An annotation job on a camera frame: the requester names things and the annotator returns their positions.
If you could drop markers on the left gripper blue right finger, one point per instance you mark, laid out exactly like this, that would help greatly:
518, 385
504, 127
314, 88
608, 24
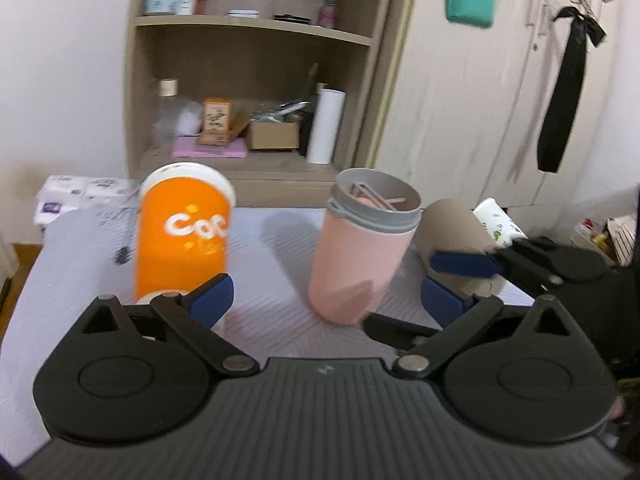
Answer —
462, 318

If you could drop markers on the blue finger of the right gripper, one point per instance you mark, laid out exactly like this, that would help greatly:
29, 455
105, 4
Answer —
400, 335
463, 264

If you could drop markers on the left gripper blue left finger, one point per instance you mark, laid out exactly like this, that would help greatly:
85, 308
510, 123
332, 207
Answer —
192, 318

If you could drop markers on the orange paper cup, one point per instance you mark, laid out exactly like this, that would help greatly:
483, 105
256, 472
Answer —
184, 223

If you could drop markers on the pink tumbler grey rim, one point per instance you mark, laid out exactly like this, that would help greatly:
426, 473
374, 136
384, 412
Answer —
370, 221

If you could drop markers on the white patterned cup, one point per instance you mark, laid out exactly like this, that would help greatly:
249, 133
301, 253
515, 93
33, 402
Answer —
499, 225

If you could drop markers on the brown taupe cup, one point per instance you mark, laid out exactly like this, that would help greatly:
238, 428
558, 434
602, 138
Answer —
449, 226

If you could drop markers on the pink flat pad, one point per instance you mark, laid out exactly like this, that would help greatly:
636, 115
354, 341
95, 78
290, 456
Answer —
189, 147

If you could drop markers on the black ribbon bow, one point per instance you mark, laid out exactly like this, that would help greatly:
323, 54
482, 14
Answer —
562, 109

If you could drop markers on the white tissue package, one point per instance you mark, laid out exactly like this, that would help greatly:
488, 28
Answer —
61, 194

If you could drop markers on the brown printed carton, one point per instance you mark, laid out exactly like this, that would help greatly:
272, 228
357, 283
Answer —
216, 122

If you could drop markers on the clear bottle beige cap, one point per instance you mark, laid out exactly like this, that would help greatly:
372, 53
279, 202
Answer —
164, 126

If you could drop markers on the small cardboard box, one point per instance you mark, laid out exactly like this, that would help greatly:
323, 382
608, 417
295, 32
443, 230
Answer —
265, 136

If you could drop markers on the white paper towel roll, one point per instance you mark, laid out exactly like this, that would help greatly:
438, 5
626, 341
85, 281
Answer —
324, 129

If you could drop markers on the wooden shelf unit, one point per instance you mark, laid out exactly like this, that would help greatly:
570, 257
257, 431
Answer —
260, 53

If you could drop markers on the pink small bottle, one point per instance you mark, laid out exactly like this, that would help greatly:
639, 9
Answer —
327, 14

